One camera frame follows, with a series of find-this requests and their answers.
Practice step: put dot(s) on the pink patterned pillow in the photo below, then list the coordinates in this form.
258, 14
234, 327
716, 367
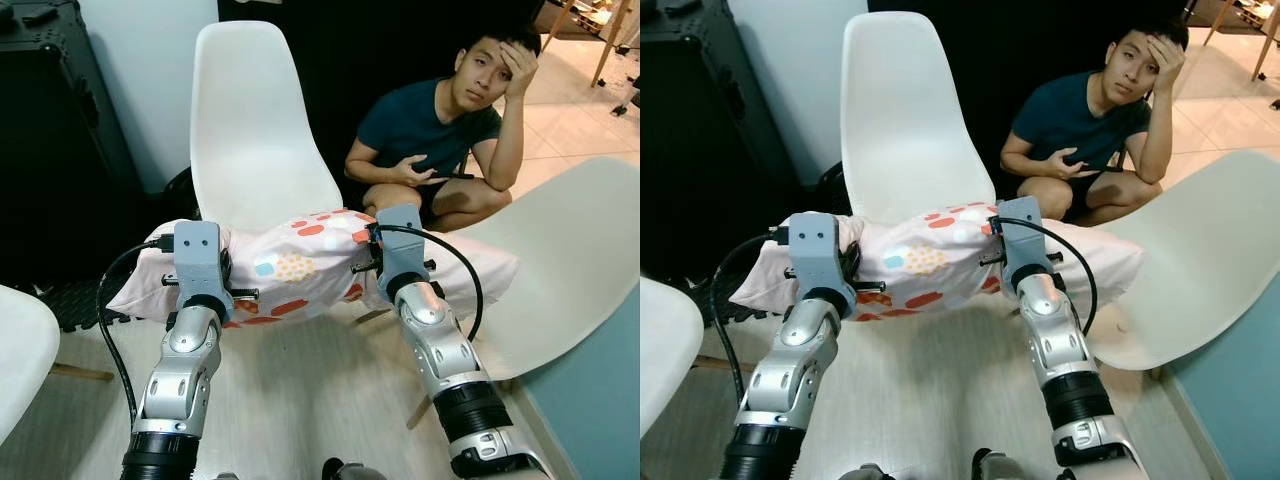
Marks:
930, 260
300, 265

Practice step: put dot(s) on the dark phone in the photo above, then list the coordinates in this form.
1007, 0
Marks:
455, 177
1105, 168

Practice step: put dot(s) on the person's left forearm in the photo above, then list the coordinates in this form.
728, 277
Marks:
505, 145
1150, 135

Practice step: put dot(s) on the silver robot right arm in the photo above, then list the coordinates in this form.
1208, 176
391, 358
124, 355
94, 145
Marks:
440, 350
1060, 340

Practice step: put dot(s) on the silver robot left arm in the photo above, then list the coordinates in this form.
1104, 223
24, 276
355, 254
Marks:
800, 370
180, 380

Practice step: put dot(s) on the person's right forearm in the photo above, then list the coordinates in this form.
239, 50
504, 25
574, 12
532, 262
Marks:
368, 165
1022, 158

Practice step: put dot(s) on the person's right hand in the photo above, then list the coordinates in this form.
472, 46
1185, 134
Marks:
1066, 164
415, 172

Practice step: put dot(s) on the person's left hand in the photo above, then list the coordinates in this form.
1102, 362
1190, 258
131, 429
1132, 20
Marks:
522, 72
1168, 62

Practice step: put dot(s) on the person in blue shirt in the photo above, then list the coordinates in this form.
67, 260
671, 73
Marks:
420, 125
1075, 115

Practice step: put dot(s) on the black foam floor mat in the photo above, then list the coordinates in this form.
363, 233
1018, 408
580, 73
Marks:
75, 305
722, 308

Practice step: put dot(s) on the black equipment case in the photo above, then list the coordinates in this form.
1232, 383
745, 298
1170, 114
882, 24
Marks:
690, 140
50, 150

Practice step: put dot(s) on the grey robot right leg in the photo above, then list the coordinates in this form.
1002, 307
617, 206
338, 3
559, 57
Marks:
352, 470
1000, 468

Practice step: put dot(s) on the wooden table legs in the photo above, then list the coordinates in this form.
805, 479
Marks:
1265, 40
605, 40

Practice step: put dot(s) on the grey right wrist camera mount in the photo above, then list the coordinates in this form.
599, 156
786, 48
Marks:
1025, 240
400, 250

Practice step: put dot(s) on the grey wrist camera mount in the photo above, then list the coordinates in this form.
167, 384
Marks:
1025, 240
197, 255
815, 245
400, 250

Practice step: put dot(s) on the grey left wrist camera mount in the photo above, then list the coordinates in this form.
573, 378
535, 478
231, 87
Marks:
197, 255
815, 245

